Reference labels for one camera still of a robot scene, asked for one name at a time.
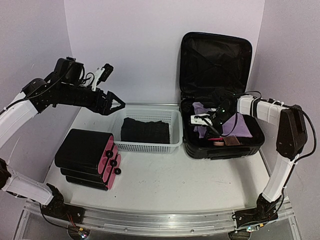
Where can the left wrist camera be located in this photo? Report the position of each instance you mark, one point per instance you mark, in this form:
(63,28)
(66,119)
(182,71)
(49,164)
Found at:
(69,71)

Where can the small red item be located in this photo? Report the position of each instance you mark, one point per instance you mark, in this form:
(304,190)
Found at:
(215,139)

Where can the small round pink tin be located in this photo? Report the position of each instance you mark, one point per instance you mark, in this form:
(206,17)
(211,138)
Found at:
(219,143)

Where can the brown leather wallet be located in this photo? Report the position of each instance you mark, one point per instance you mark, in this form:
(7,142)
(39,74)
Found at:
(231,141)

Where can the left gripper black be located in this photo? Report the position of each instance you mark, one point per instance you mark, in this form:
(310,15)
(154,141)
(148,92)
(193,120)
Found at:
(104,109)

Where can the aluminium front rail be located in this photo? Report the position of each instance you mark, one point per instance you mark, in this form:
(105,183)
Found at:
(152,224)

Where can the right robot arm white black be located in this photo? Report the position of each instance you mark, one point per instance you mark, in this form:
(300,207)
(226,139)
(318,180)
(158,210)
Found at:
(290,139)

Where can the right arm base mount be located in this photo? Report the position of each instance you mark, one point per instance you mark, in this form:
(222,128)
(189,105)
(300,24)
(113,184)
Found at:
(263,213)

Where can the white perforated plastic basket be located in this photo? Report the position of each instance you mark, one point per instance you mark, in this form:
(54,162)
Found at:
(170,116)

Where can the black ribbed hard suitcase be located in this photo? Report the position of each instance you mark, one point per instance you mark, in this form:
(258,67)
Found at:
(213,68)

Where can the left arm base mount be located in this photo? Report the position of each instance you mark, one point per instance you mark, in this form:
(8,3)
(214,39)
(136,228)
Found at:
(58,209)

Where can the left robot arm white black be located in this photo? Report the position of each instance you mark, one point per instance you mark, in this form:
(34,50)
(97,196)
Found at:
(30,151)

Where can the black pink small suitcase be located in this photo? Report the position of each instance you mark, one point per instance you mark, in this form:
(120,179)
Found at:
(89,158)

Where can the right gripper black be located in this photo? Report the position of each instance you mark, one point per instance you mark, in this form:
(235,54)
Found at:
(218,131)

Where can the purple shirt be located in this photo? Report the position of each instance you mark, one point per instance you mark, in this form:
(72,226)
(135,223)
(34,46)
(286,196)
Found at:
(201,120)

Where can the black jeans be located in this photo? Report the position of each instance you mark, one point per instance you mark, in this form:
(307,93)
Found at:
(154,132)

